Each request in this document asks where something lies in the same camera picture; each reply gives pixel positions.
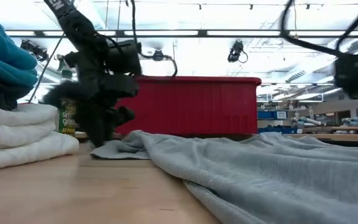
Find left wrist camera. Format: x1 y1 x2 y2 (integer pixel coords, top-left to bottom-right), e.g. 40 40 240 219
105 39 143 77

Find blue storage bin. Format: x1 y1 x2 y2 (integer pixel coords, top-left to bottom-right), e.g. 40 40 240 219
257 110 288 120

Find bright blue cloth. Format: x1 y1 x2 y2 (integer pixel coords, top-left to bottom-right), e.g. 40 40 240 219
0 0 39 88

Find black hanging device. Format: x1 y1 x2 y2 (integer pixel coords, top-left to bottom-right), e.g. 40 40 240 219
19 39 50 62

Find white towel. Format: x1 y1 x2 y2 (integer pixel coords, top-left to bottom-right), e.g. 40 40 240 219
0 101 80 173

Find grey shirt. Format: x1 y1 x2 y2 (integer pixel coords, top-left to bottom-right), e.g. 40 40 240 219
89 129 358 224

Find green cleaner spray bottle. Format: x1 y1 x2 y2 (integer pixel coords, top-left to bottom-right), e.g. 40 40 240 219
55 54 77 136

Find round black hanging camera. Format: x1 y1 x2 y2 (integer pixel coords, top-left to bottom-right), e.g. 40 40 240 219
152 49 165 62

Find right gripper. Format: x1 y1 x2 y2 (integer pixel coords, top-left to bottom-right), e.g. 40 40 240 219
333 49 358 102

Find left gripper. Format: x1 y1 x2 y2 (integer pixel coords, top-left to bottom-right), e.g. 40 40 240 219
42 51 140 148

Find black aluminium table frame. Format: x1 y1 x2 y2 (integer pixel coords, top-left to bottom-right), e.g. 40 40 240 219
320 140 358 149

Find red plastic laundry basket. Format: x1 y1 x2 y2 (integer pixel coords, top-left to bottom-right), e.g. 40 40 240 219
114 75 262 136

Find long black cable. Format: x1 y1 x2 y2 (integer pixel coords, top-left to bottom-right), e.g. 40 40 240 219
28 32 65 104

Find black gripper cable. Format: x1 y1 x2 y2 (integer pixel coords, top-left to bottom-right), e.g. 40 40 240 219
130 0 178 77
279 0 358 58

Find dark blue bin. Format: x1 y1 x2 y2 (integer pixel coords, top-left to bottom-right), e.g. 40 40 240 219
257 125 298 135

